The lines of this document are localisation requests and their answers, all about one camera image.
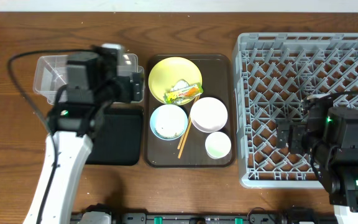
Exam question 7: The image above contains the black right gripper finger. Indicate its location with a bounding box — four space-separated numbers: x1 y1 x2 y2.
288 124 305 154
277 121 291 149

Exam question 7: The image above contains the green snack wrapper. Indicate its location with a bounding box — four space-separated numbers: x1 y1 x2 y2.
163 84 203 105

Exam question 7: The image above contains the blue bowl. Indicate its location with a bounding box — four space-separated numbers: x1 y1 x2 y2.
149 105 188 141

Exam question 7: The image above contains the white green cup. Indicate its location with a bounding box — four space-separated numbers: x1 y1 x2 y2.
205 131 231 159

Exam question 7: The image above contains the pink bowl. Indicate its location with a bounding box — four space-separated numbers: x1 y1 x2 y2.
190 97 228 133

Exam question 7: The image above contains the white tissue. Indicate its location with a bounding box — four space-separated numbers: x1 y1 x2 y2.
171 80 189 91

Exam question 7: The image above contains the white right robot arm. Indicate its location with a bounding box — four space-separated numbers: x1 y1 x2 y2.
276 96 358 223

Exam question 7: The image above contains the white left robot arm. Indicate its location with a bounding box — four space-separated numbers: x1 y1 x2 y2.
24 44 144 223

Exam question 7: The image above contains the clear plastic waste bin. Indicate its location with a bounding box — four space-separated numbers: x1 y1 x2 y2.
33 54 144 105

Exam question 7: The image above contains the grey dishwasher rack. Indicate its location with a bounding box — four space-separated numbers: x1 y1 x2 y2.
232 33 358 189

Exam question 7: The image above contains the black waste tray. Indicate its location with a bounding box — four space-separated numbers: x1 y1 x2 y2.
86 108 144 166

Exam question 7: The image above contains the yellow plate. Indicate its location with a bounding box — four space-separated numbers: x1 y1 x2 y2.
148 57 203 103

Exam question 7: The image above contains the wooden chopstick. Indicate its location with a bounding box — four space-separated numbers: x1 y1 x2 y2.
177 96 201 159
177 95 200 150

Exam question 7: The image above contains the brown serving tray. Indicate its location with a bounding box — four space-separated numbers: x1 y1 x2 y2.
144 54 236 168

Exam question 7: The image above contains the black rail at table edge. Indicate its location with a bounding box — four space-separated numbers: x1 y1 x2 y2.
69 203 338 224

